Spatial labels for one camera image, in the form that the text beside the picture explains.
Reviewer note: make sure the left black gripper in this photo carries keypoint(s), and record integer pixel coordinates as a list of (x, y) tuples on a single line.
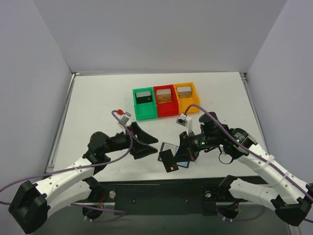
[(133, 141)]

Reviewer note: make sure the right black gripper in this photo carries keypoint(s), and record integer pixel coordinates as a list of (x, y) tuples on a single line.
[(185, 144)]

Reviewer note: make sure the black VIP card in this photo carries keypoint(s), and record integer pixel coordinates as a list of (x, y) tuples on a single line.
[(168, 161)]

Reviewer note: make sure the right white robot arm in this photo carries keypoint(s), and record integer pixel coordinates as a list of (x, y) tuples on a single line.
[(289, 197)]

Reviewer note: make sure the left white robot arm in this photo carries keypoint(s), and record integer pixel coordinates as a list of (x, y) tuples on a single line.
[(33, 203)]

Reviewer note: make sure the black card stack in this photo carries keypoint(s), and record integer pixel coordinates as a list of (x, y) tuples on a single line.
[(143, 97)]

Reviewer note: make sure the brown card stack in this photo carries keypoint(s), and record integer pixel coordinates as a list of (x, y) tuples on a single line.
[(163, 95)]

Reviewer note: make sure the green plastic bin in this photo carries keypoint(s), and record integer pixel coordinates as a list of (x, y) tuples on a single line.
[(147, 110)]

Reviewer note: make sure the red plastic bin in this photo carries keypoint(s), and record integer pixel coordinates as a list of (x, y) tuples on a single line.
[(167, 109)]

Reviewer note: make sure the orange plastic bin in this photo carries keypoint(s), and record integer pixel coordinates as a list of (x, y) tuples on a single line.
[(186, 94)]

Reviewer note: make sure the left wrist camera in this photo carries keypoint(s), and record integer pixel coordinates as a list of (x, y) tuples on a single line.
[(125, 117)]

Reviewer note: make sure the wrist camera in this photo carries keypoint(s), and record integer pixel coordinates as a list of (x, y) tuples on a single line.
[(125, 117), (186, 121)]

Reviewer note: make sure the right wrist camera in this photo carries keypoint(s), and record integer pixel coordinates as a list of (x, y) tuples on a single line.
[(186, 121)]

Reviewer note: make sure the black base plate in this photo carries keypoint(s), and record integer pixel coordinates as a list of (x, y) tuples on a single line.
[(163, 197)]

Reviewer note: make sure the aluminium frame rail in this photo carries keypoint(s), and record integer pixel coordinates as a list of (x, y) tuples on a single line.
[(57, 139)]

